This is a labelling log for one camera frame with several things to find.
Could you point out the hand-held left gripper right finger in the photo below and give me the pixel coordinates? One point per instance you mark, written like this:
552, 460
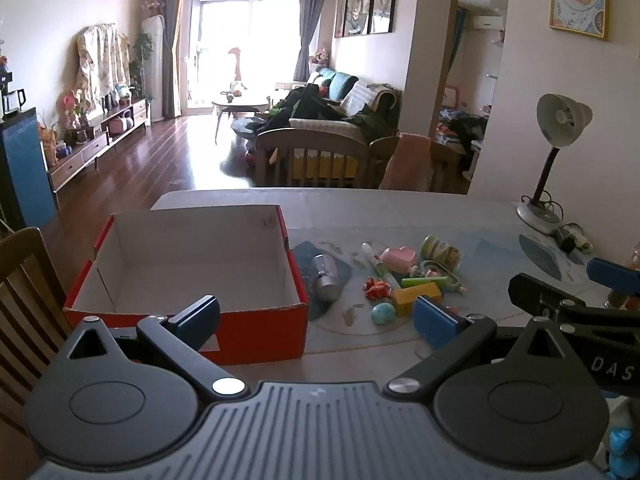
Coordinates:
435, 325

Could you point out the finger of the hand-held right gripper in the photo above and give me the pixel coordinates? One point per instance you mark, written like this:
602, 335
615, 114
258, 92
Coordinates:
530, 292
612, 272

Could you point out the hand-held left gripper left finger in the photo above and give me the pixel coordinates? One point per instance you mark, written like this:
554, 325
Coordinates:
197, 320

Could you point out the yellow plastic block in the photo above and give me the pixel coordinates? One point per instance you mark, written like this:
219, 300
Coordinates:
415, 296

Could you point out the green plastic stick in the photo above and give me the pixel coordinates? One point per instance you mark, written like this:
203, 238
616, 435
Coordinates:
425, 281

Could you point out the pastel rimmed plastic toy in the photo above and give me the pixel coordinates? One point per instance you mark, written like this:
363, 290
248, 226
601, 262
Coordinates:
457, 284

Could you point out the teal egg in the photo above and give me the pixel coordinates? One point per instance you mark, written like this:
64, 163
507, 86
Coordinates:
383, 314

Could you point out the red orange small toy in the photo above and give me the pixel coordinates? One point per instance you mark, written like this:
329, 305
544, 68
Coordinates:
377, 288

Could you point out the red cardboard box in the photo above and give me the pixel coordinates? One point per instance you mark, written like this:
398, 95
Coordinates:
270, 330

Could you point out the green-lid white jar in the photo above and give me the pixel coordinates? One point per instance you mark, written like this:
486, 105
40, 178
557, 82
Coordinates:
441, 251

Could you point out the pink heart-shaped case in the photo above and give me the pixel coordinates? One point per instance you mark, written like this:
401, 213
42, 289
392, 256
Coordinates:
399, 257

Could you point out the white green marker pen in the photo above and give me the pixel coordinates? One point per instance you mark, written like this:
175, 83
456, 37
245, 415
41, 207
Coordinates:
380, 266

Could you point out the silver metal cylinder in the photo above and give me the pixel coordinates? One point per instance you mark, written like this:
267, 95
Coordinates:
326, 280

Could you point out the person's right hand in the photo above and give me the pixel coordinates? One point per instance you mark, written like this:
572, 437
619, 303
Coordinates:
622, 442

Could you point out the black power plug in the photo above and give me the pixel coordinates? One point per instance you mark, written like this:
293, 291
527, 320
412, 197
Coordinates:
570, 242

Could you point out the wooden dining chair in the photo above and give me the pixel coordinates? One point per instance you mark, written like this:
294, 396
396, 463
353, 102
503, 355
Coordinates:
445, 165

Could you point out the pink cloth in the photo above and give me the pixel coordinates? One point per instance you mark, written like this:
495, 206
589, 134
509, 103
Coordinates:
407, 162

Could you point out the white desk lamp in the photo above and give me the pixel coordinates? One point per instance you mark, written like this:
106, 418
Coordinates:
562, 115

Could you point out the wooden TV cabinet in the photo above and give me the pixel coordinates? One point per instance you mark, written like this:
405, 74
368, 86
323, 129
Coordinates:
85, 152

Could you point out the dining chair yellow cushion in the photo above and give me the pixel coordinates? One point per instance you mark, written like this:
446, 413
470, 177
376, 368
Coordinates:
310, 142

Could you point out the pink pot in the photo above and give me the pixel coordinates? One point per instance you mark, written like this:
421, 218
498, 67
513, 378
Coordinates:
120, 124

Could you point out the oval coffee table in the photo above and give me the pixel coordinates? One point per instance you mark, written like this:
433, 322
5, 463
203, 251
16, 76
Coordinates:
242, 101

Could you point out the sofa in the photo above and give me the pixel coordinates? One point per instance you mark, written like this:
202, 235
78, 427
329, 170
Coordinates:
325, 127

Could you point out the orange yellow bag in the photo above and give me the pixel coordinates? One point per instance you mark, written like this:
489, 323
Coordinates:
48, 145

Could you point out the blue black cabinet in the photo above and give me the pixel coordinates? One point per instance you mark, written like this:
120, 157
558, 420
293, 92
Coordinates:
25, 165

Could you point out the dark clothes pile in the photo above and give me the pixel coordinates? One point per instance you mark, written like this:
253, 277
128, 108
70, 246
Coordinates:
295, 107

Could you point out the pink flower arrangement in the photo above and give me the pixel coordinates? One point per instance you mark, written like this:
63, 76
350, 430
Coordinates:
72, 105

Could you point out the white standing air conditioner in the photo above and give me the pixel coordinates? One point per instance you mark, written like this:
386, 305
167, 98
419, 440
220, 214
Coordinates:
152, 70

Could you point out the red giraffe figurine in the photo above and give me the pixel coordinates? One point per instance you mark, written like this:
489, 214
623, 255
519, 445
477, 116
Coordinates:
236, 67

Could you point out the teal cushion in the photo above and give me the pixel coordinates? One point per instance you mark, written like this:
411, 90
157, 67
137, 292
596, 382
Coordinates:
342, 85

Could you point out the green potted plant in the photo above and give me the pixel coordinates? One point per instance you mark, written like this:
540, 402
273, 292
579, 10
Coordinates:
139, 60

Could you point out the grey curtain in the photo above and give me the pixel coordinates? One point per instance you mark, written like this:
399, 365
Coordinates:
310, 25
171, 50

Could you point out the patterned cloth cover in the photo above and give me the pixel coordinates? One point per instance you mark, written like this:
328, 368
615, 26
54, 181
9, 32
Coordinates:
100, 60

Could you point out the black coffee machine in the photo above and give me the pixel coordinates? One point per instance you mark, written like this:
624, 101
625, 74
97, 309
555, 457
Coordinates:
12, 100

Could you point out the white wall air conditioner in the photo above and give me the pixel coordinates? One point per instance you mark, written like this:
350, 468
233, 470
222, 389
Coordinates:
489, 22

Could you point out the narrow framed wall picture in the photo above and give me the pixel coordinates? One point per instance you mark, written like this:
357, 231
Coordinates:
341, 15

